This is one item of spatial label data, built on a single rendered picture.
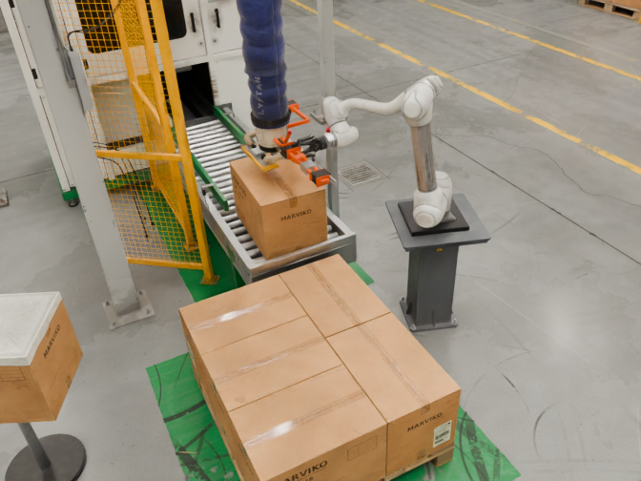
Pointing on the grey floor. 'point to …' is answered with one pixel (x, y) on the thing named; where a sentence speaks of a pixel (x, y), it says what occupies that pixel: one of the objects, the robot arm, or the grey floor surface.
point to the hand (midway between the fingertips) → (291, 151)
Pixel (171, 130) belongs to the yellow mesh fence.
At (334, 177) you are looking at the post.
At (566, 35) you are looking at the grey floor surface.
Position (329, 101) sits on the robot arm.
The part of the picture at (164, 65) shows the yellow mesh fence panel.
